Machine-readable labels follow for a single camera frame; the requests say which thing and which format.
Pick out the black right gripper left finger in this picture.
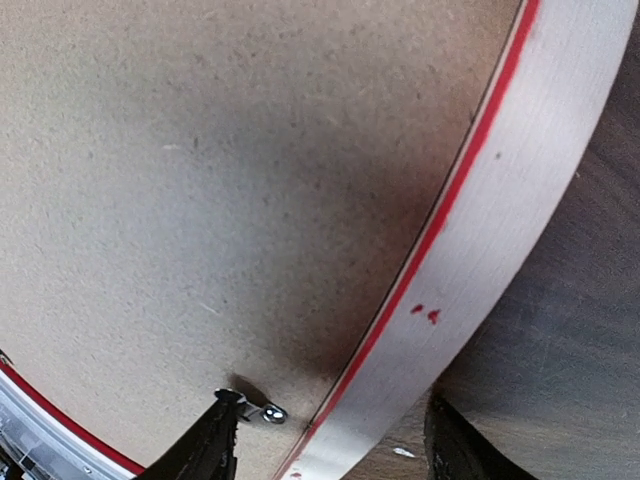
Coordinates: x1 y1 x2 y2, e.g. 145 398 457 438
142 389 245 480

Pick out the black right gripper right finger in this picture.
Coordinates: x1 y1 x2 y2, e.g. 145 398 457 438
424 395 535 480

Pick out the brown backing board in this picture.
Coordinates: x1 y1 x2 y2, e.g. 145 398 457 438
1 1 518 479

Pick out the pink wooden picture frame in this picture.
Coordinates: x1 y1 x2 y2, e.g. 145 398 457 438
1 1 639 479

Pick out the metal turn clip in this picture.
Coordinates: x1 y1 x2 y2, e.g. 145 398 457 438
236 396 288 425

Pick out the aluminium front rail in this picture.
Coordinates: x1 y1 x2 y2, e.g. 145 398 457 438
1 372 136 479

